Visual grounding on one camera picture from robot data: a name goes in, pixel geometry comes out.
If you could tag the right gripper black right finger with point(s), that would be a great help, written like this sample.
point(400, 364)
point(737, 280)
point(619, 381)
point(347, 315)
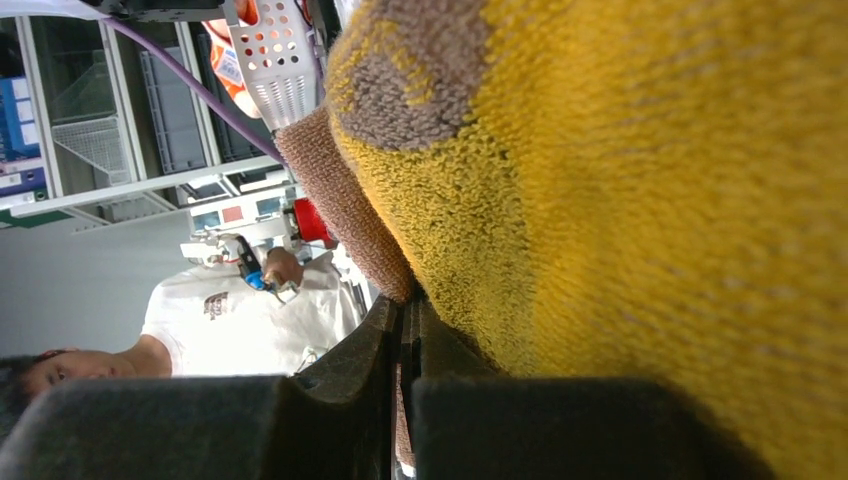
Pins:
point(469, 421)

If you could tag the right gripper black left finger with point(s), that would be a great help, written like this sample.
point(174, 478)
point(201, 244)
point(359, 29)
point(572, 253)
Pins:
point(333, 420)

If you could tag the brown yellow cloth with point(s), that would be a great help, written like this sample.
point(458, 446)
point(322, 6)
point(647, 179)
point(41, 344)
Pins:
point(602, 188)

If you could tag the person in white shirt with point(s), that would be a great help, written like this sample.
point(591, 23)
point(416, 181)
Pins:
point(207, 321)

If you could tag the red object in background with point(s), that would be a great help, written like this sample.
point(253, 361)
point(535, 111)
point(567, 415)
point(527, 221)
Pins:
point(310, 225)

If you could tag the white orange perforated object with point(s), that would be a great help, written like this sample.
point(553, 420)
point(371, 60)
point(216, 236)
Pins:
point(266, 55)

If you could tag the metal storage shelving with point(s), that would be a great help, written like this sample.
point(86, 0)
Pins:
point(96, 128)

